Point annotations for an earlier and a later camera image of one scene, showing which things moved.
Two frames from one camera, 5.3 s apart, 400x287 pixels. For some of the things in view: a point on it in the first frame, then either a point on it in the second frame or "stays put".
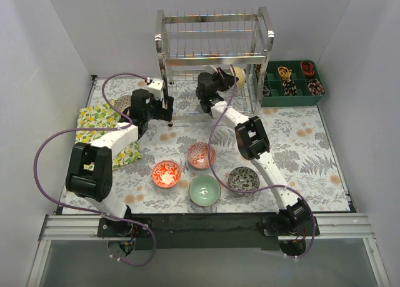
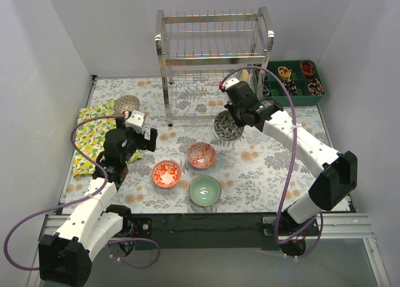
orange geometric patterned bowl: [198, 155] stays put
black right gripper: [224, 79] → [235, 112]
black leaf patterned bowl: [244, 178] → [225, 127]
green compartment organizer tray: [290, 83] stays put
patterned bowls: [123, 102] stays put
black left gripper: [167, 107] → [150, 138]
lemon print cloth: [102, 117] stays put
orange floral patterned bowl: [166, 174] stays put
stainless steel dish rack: [189, 44] stays put
